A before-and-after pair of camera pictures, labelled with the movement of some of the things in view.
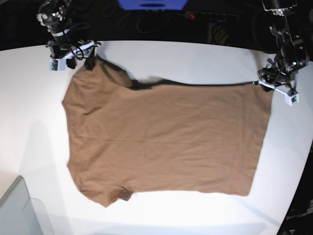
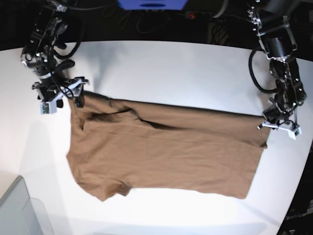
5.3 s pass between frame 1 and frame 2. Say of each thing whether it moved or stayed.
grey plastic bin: stayed
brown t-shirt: moved
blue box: stayed
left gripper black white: moved
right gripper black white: moved
